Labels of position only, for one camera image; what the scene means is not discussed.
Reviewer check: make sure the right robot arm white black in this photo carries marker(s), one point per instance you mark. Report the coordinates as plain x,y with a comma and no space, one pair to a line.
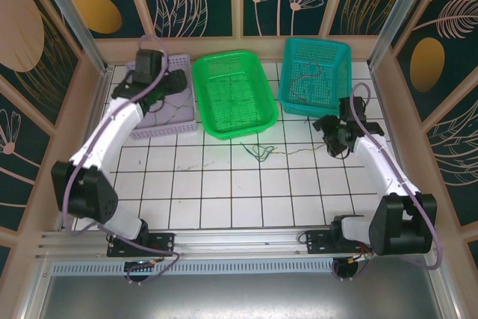
373,162

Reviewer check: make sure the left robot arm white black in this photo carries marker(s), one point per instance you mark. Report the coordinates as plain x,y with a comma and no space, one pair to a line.
89,199

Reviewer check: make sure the teal plastic basket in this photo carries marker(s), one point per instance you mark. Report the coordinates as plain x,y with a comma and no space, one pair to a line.
336,83

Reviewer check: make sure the lilac plastic basket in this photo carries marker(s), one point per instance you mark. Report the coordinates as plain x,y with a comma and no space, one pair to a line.
179,128

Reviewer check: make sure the green plastic basket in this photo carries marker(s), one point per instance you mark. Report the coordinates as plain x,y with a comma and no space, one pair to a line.
231,87

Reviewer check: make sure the brushed metal sheet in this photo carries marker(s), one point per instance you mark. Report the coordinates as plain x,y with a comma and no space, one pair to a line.
239,296

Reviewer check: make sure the aluminium side rail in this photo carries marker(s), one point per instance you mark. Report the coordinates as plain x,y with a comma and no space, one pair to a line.
98,110
380,91

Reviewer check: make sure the aluminium frame post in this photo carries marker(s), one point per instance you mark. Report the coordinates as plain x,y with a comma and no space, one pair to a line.
71,9
403,9

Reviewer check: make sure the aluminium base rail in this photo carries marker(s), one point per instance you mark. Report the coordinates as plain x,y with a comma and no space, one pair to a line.
239,240

